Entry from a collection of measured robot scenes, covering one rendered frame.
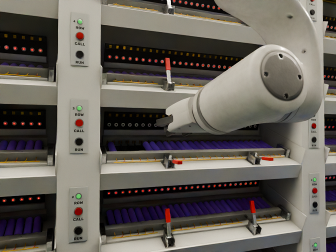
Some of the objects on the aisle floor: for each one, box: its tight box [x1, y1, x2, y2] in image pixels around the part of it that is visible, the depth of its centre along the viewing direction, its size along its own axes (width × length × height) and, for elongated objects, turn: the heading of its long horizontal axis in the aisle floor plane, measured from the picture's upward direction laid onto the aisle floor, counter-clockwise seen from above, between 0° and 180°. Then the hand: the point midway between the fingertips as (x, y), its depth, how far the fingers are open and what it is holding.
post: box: [259, 0, 326, 252], centre depth 101 cm, size 20×9×178 cm
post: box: [56, 0, 101, 252], centre depth 77 cm, size 20×9×178 cm
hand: (178, 127), depth 62 cm, fingers open, 3 cm apart
